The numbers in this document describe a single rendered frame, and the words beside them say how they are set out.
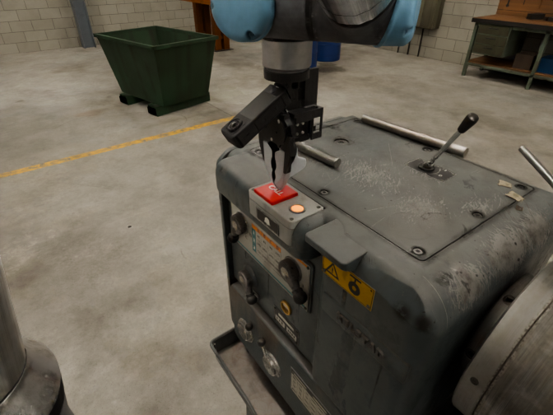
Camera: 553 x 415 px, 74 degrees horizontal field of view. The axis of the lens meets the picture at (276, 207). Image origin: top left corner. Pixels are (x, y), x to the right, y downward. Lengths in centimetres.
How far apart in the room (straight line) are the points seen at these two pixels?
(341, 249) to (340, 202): 13
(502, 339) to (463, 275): 10
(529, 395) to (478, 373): 6
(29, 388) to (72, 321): 207
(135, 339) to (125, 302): 28
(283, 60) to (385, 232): 30
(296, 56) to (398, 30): 19
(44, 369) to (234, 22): 36
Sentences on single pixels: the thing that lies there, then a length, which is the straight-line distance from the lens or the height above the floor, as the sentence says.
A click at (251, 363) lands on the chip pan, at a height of 54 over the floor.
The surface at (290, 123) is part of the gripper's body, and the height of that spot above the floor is 140.
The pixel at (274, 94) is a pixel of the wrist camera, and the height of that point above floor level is 144.
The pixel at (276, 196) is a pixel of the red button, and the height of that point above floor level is 126.
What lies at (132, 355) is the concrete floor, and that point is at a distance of 207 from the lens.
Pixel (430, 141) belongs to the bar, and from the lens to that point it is 92.
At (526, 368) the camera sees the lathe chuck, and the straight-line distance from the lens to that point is 62.
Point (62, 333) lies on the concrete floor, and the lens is 231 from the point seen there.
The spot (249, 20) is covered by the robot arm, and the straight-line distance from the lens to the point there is 44.
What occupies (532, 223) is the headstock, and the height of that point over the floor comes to 124.
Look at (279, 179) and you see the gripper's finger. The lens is 64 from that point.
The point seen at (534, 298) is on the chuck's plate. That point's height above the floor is 122.
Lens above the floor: 161
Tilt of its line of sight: 34 degrees down
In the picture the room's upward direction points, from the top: straight up
